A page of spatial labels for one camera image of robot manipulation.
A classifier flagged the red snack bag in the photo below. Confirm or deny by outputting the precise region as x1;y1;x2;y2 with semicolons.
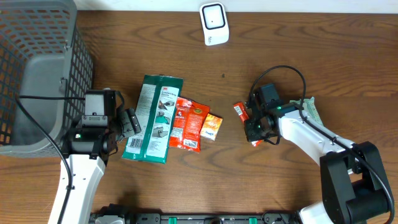
169;97;210;152

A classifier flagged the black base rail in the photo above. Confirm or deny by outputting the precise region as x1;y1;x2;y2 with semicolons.
88;212;299;224

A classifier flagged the grey plastic mesh basket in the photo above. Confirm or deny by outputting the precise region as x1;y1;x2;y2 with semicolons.
1;0;93;157

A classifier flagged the orange white small packet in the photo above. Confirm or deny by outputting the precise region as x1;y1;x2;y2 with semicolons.
200;113;223;141

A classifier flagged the red stick packet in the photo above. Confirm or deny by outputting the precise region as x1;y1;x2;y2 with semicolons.
233;102;261;147

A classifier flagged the white barcode scanner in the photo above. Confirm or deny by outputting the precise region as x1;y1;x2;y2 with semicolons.
199;2;229;46

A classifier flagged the mint green snack packet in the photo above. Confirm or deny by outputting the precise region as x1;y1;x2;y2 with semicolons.
302;97;323;126

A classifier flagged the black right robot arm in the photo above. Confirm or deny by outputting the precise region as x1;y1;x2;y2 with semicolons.
244;84;395;223

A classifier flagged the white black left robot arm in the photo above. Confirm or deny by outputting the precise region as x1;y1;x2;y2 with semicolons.
49;90;141;223

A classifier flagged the green white packet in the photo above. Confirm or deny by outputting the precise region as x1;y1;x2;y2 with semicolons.
122;75;183;164

